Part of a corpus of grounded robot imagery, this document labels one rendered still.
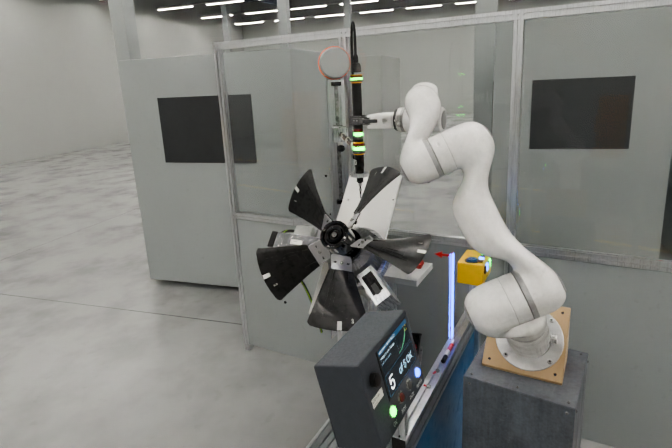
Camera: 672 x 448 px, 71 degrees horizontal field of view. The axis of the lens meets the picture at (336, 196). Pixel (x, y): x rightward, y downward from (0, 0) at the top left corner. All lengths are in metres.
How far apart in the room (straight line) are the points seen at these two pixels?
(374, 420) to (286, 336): 2.25
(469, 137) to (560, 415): 0.79
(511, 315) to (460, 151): 0.40
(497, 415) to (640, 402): 1.22
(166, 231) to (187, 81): 1.37
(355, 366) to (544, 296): 0.47
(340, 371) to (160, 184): 3.64
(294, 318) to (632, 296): 1.86
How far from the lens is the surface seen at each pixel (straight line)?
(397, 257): 1.72
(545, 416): 1.53
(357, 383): 1.00
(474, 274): 1.96
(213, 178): 4.15
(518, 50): 2.28
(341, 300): 1.78
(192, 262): 4.53
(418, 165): 1.16
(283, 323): 3.21
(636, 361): 2.60
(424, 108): 1.21
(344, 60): 2.42
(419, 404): 1.54
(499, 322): 1.20
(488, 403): 1.57
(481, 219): 1.16
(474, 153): 1.16
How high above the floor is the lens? 1.79
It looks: 14 degrees down
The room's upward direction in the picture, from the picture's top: 3 degrees counter-clockwise
